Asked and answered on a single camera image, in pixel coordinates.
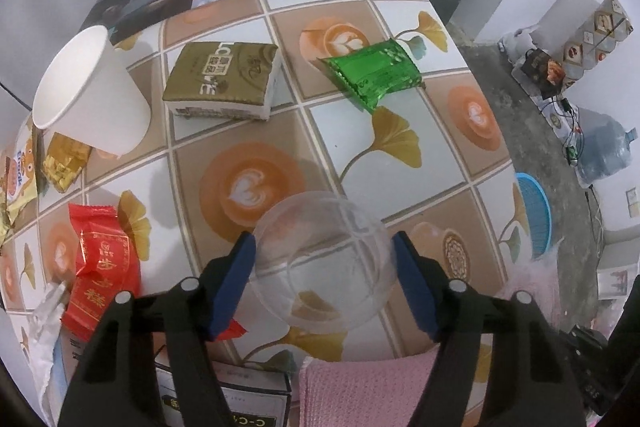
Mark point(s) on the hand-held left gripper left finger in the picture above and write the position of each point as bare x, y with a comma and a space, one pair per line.
235, 277

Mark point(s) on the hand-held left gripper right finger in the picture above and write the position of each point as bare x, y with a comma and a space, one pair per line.
412, 282

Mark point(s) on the clear plastic cup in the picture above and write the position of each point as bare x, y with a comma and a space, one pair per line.
320, 287

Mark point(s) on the blue trash basket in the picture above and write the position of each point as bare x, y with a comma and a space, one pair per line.
535, 207

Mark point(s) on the pink fluffy cloth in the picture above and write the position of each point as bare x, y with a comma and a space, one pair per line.
525, 277

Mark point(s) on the pink towel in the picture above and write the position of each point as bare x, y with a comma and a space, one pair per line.
370, 387

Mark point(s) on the black and white box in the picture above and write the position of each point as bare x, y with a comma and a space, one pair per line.
250, 392

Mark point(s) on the tile-patterned tablecloth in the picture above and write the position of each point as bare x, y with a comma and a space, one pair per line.
435, 147

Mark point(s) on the red snack packet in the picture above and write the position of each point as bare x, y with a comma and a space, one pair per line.
100, 252

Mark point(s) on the crumpled white tissue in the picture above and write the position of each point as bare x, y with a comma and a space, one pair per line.
42, 332

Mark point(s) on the olive tissue pack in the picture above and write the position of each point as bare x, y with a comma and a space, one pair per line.
220, 72

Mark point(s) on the gold foil wrapper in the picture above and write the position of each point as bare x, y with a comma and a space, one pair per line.
62, 162

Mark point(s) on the blue water jug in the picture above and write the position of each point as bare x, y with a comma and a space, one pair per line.
602, 147

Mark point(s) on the small green snack packet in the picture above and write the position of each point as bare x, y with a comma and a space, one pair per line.
372, 69

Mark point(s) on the white paper cup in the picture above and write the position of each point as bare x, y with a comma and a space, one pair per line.
95, 107

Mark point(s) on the yellow snack packet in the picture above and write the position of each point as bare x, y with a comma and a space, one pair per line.
20, 187

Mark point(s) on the dark snack bag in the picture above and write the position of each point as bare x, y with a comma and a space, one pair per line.
542, 67

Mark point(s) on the diamond-patterned box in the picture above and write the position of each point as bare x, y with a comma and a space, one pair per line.
605, 37

